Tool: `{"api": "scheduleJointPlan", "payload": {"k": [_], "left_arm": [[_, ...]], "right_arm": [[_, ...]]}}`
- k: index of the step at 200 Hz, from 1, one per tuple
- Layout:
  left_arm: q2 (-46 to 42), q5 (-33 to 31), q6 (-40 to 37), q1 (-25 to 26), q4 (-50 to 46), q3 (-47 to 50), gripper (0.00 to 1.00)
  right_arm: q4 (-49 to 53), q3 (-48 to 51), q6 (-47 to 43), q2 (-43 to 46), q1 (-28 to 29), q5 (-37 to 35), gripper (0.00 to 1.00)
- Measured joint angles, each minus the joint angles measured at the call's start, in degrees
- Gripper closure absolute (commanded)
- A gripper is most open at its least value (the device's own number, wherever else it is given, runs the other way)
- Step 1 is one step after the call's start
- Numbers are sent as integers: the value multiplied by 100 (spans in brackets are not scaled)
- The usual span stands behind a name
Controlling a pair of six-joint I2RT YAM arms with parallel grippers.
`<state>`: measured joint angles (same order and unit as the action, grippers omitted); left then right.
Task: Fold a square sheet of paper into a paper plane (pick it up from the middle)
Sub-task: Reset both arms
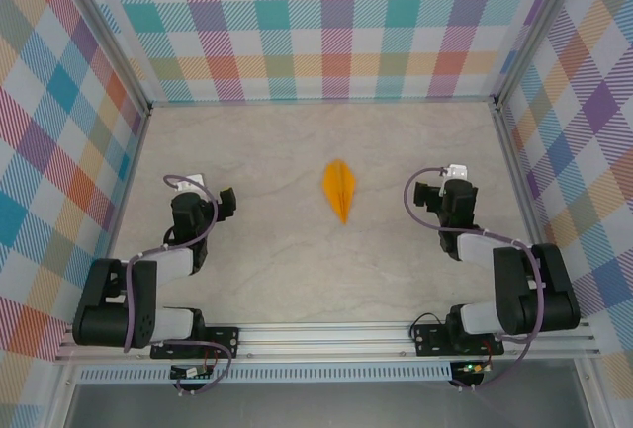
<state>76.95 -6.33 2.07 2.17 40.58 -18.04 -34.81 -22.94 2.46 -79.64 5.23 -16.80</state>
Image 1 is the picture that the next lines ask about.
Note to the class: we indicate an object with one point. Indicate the orange cloth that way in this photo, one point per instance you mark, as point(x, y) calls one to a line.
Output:
point(340, 191)

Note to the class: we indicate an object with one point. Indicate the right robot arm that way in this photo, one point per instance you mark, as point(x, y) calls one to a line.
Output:
point(524, 294)

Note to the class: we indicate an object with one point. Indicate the grey metal sheet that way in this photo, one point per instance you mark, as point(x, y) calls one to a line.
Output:
point(321, 408)

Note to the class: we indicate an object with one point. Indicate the black circuit board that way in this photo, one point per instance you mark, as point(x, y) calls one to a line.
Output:
point(185, 372)

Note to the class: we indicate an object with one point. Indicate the circuit board with green light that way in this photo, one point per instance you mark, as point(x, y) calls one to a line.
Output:
point(472, 368)

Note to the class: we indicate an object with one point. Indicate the aluminium frame rail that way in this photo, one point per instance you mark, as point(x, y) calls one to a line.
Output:
point(123, 176)
point(524, 191)
point(321, 101)

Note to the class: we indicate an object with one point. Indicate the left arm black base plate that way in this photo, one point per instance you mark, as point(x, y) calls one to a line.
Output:
point(225, 341)

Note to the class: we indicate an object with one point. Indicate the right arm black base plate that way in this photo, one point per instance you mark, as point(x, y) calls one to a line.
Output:
point(427, 339)

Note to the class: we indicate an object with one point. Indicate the wide aluminium mounting rail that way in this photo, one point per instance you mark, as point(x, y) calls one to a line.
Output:
point(321, 339)

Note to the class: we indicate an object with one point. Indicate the aluminium frame post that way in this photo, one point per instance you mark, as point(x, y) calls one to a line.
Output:
point(541, 27)
point(104, 32)

